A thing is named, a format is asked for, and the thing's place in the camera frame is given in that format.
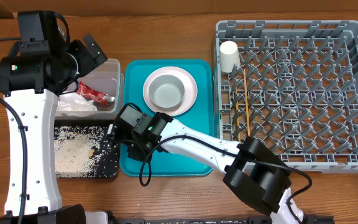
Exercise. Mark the grey green bowl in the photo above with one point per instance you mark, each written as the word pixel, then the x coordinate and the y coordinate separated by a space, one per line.
pixel 166 91

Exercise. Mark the white napkin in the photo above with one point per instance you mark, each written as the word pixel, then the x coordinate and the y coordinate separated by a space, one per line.
pixel 75 102

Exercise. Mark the teal serving tray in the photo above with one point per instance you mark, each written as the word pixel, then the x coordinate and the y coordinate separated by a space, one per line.
pixel 199 117

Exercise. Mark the wooden chopstick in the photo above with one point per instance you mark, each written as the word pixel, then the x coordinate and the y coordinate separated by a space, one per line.
pixel 246 101
pixel 238 130

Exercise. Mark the pale green cup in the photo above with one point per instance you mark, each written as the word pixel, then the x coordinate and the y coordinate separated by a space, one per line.
pixel 229 56

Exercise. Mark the grey dishwasher rack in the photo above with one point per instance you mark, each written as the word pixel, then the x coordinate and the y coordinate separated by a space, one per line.
pixel 302 83

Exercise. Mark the black food waste tray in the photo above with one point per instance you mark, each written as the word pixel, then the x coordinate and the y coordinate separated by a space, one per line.
pixel 104 155

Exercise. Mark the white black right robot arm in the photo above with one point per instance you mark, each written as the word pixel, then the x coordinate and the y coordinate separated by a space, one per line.
pixel 256 175

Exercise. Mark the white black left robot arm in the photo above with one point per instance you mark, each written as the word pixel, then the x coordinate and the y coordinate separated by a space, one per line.
pixel 38 69

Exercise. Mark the pale pink plate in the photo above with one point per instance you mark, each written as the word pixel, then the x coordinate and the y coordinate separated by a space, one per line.
pixel 191 90

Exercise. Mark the clear plastic waste bin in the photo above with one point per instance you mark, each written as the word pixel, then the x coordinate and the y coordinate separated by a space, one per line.
pixel 108 79

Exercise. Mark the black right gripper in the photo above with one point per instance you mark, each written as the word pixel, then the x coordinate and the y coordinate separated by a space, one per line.
pixel 133 149

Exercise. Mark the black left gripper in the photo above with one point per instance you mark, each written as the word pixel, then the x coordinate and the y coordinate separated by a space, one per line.
pixel 88 62

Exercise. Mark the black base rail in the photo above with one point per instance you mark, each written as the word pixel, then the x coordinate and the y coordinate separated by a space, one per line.
pixel 249 220

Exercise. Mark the red snack wrapper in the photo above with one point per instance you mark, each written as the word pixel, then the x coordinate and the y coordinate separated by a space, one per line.
pixel 91 94

